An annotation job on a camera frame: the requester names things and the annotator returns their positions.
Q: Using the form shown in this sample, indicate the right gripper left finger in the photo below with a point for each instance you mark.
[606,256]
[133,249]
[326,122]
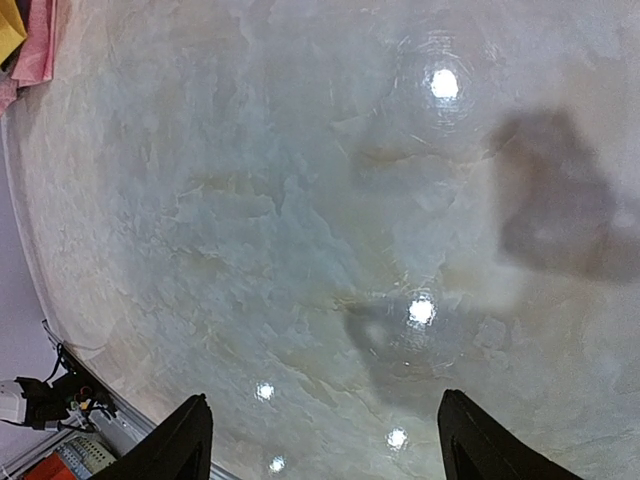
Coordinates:
[179,448]

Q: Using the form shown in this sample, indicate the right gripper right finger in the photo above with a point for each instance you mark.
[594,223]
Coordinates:
[475,446]

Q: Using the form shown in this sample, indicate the yellow garment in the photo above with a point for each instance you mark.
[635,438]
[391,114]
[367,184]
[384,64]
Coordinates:
[12,29]

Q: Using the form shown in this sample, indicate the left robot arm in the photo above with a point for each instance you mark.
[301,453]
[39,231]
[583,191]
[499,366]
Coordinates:
[13,405]

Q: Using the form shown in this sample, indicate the folded pink garment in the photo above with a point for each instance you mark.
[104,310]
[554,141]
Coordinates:
[32,63]

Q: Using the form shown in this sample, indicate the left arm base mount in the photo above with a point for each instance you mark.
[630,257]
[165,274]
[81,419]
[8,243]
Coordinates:
[63,401]

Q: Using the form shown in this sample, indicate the aluminium front rail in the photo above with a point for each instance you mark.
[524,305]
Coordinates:
[121,433]

